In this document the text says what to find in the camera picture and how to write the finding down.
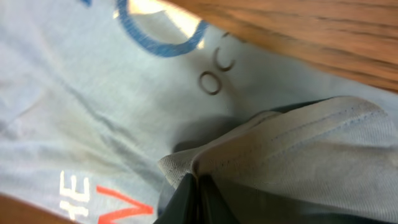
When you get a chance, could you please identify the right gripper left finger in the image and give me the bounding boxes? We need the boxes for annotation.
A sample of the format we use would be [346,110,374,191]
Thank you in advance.
[154,174,197,224]

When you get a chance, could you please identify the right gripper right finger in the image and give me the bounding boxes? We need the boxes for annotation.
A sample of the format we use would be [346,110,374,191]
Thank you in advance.
[198,175,239,224]

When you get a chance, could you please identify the light blue printed t-shirt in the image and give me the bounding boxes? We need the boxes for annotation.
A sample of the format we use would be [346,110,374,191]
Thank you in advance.
[1,1,397,223]

